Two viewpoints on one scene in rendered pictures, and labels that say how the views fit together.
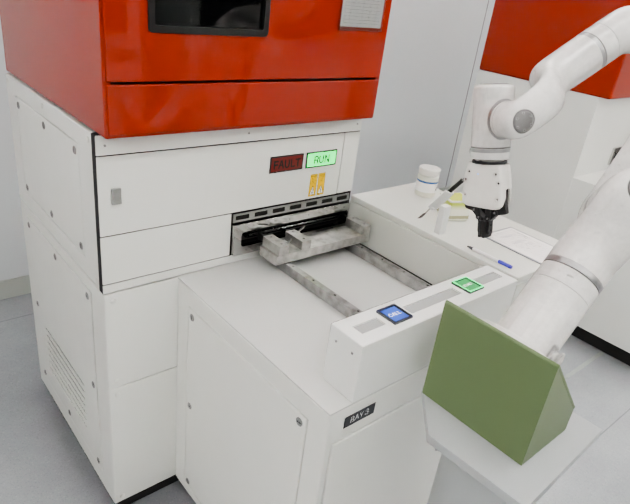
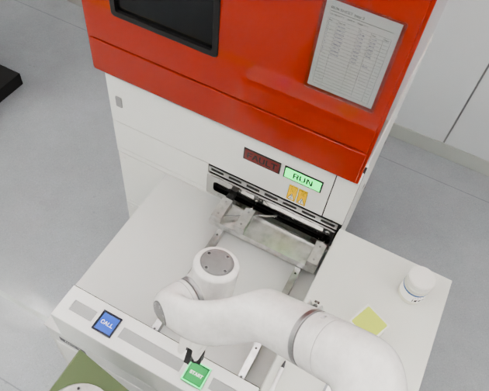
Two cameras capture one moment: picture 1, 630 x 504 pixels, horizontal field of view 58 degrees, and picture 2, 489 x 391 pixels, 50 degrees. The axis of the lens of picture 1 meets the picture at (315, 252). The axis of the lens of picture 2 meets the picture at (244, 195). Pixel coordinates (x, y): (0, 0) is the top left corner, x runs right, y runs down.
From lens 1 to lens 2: 148 cm
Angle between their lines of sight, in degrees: 54
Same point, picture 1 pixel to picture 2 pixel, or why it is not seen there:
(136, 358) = (141, 196)
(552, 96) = (184, 324)
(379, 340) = (64, 322)
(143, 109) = (115, 62)
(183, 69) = (141, 50)
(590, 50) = (279, 336)
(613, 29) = (314, 348)
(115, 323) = (126, 169)
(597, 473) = not seen: outside the picture
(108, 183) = (113, 91)
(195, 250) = (178, 167)
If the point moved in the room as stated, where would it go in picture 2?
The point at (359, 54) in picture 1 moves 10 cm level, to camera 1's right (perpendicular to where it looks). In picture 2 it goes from (336, 119) to (355, 152)
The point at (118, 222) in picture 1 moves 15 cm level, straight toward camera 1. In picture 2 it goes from (123, 117) to (81, 137)
